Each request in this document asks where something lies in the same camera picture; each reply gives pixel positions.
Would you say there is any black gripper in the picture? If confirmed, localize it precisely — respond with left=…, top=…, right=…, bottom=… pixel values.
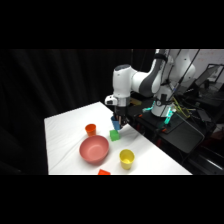
left=113, top=105, right=130, bottom=130

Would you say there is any blue plastic cup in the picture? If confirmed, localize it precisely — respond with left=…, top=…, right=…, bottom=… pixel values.
left=110, top=115, right=122, bottom=132

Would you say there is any orange plastic cup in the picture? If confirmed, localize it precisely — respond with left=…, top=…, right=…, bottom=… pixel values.
left=84, top=123, right=97, bottom=137

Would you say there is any yellow plastic cup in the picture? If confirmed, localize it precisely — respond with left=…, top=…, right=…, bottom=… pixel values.
left=119, top=148, right=136, bottom=171

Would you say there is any pink plastic bowl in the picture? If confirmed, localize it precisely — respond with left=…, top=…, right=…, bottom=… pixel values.
left=78, top=134, right=111, bottom=164

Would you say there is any green cube block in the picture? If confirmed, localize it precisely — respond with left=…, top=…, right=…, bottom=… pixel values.
left=109, top=129, right=121, bottom=142

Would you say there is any green status light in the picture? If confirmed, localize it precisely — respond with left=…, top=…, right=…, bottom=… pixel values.
left=162, top=107, right=175, bottom=127

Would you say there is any red-orange block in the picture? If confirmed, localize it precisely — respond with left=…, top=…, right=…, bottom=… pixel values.
left=97, top=168, right=112, bottom=176

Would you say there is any black robot stand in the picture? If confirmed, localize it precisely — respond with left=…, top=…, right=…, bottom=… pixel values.
left=123, top=97, right=206, bottom=156

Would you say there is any black curtain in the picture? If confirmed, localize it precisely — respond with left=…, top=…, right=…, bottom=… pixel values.
left=0, top=49, right=165, bottom=176

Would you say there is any black laptop screen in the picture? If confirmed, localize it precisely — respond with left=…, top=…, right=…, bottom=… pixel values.
left=194, top=63, right=224, bottom=90

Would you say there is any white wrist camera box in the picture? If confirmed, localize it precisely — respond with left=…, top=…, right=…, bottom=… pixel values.
left=104, top=95, right=119, bottom=107

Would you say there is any yellow-green cable bundle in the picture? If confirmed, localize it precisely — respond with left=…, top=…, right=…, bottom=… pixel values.
left=172, top=98, right=195, bottom=120

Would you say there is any black hanging robot cable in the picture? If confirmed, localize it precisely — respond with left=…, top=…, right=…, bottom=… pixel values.
left=166, top=49, right=202, bottom=101

